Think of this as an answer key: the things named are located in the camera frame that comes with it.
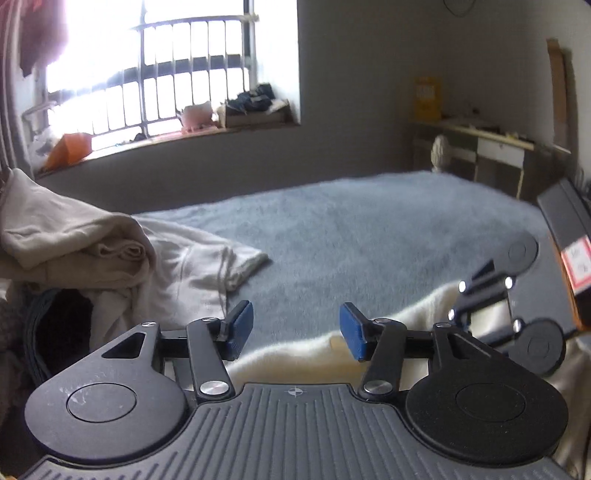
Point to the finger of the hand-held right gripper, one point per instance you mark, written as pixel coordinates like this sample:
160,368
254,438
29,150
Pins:
485,318
485,285

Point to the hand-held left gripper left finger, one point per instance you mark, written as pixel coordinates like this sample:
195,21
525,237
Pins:
240,327

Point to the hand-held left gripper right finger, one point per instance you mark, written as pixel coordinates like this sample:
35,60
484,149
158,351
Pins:
353,330

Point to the cream fuzzy sweater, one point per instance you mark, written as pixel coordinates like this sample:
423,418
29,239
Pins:
295,355

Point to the cardboard box of dark clothes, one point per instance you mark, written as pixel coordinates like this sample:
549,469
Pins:
258,108

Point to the white shirt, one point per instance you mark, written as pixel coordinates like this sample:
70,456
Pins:
184,267

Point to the white wooden desk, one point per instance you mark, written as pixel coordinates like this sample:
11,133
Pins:
498,147

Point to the dark cloth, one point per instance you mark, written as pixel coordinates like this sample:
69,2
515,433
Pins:
60,323

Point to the yellow box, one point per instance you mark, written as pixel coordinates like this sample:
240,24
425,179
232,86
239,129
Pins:
427,99

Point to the long cardboard box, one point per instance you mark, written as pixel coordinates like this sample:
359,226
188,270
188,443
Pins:
561,92

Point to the beige folded garment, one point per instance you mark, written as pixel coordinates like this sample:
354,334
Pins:
60,230

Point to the orange bag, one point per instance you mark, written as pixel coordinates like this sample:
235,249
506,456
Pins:
69,147

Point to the barred window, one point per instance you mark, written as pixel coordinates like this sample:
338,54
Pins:
161,69

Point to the grey curtain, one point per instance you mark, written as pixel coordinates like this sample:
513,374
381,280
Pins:
9,92

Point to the dark hanging garment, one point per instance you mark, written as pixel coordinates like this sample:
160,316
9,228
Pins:
41,32

